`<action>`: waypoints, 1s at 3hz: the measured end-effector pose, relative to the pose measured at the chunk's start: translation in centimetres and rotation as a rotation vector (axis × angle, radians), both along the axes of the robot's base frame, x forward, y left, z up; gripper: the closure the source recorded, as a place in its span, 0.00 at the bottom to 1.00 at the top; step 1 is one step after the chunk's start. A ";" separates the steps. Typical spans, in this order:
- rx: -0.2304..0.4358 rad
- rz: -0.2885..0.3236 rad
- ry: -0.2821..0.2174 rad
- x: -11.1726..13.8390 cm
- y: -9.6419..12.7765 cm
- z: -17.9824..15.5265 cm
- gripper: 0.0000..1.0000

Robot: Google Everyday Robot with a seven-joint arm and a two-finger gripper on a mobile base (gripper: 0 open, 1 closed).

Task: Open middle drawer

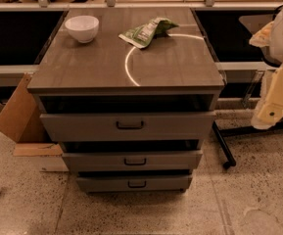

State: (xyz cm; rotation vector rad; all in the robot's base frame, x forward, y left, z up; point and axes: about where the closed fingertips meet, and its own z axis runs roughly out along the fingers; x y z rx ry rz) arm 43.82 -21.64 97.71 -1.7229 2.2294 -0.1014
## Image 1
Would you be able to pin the white ceramic bowl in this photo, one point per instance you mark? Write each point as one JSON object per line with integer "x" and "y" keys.
{"x": 82, "y": 28}

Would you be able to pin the grey top drawer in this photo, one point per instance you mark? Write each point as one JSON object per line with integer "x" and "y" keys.
{"x": 127, "y": 127}

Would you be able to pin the grey drawer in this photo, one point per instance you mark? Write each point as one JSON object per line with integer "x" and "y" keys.
{"x": 132, "y": 161}
{"x": 127, "y": 127}
{"x": 137, "y": 183}

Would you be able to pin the brown cardboard box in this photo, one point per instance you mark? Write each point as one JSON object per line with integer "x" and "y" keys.
{"x": 20, "y": 121}

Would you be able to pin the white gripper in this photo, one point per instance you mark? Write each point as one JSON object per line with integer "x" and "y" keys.
{"x": 269, "y": 110}

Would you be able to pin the grey drawer cabinet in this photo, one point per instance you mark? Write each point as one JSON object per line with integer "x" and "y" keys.
{"x": 176, "y": 73}

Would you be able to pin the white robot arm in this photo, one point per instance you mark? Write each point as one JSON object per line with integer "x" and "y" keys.
{"x": 271, "y": 36}

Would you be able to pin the green snack bag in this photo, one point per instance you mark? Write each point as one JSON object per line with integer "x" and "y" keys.
{"x": 141, "y": 36}

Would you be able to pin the grey bottom drawer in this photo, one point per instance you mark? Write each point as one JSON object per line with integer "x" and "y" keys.
{"x": 137, "y": 183}

